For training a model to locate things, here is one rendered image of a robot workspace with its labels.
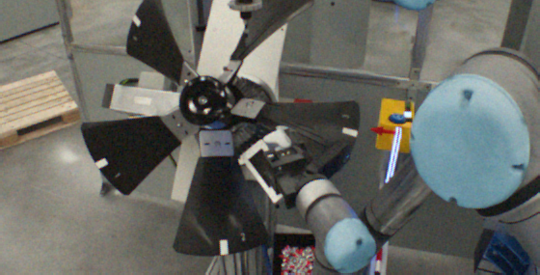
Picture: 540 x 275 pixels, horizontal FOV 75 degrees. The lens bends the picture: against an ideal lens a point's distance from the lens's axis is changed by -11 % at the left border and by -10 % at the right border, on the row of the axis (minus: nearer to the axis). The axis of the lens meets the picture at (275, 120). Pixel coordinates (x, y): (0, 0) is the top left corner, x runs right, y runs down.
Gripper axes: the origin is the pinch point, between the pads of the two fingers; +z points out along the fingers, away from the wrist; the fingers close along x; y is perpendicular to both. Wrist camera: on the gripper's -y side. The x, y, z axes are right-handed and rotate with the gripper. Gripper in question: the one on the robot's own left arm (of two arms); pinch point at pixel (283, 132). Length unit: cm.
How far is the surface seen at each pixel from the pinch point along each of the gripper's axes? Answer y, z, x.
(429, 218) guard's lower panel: -80, 29, 98
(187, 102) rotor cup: 17.4, 15.4, -4.9
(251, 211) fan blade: 10.3, -0.7, 19.2
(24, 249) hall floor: 125, 106, 106
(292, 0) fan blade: -12.8, 20.3, -21.8
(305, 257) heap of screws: 0.4, -8.6, 33.1
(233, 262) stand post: 16, 25, 70
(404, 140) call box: -38.1, 5.6, 19.5
